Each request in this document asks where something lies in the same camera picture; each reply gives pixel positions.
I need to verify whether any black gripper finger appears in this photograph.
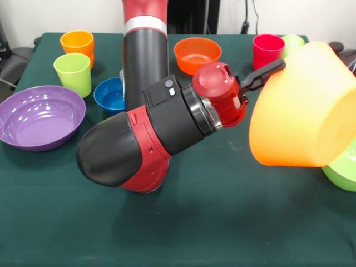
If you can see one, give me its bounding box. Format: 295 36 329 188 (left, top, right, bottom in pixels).
240 59 287 87
240 79 269 92

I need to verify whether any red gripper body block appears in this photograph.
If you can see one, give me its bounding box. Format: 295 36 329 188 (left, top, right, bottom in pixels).
191 62 248 128

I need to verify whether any red cup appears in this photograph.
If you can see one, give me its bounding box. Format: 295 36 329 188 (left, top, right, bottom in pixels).
252 34 286 71

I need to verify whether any large orange bowl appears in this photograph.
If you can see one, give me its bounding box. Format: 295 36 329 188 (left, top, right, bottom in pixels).
248 41 356 168

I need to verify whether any green bowl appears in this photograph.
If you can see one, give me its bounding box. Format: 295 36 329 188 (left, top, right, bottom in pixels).
321 144 356 192

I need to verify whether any purple bowl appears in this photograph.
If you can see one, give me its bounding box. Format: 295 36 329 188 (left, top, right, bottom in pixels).
0 85 86 152

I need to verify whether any small orange-red bowl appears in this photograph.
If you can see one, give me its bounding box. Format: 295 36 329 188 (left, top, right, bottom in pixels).
173 37 223 76

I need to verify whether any black office chair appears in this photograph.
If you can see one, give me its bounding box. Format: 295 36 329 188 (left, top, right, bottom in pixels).
0 22 34 90
328 41 356 76

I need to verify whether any blue bowl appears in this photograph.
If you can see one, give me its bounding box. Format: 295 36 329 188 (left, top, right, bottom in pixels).
93 77 127 116

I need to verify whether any dark green tablecloth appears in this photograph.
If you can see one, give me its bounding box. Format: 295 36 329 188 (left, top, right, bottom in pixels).
0 32 356 267

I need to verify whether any orange cup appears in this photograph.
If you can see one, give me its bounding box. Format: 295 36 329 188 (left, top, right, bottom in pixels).
60 30 95 56
83 52 95 69

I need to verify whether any light green cup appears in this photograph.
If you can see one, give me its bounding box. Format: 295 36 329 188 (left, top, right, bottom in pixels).
53 52 92 98

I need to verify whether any black cable with plug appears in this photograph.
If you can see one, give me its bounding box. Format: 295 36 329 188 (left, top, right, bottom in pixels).
240 0 250 36

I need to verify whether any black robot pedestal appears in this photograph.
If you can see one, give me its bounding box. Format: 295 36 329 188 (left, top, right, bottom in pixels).
166 0 222 36

